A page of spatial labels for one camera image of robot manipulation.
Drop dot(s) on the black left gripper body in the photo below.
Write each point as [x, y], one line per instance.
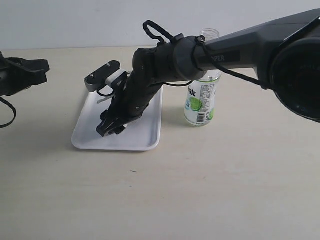
[18, 74]

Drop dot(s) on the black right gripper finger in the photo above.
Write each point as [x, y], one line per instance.
[116, 127]
[106, 127]

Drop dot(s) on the clear labelled drink bottle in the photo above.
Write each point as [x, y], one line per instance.
[199, 106]

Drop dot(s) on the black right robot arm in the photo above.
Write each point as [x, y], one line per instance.
[282, 55]

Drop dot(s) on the white rectangular plastic tray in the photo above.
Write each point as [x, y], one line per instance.
[140, 135]

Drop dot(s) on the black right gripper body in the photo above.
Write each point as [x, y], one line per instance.
[151, 68]

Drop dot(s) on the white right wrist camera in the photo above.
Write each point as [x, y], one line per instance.
[111, 74]

